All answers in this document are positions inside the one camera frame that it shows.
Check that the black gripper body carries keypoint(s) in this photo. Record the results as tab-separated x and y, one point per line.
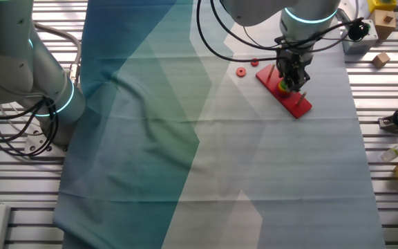
293	65

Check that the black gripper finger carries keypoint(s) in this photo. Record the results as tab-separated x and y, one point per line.
284	82
300	86

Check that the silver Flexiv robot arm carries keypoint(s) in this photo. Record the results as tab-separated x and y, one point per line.
5	52

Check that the red Hanoi board with pegs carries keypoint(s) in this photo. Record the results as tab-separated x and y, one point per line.
299	109

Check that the yellow toy block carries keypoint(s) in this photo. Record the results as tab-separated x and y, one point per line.
383	4

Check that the small wooden cube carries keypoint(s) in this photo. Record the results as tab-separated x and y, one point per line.
381	60

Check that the wooden box with hole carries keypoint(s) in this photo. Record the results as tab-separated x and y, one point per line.
380	27

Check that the black metal clamp tool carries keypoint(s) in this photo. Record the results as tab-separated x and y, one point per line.
387	124

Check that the blue green white tablecloth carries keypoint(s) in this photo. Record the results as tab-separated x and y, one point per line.
185	155

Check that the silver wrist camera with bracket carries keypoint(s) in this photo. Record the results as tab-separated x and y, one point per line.
366	43

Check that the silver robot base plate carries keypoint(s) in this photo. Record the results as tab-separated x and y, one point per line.
35	143

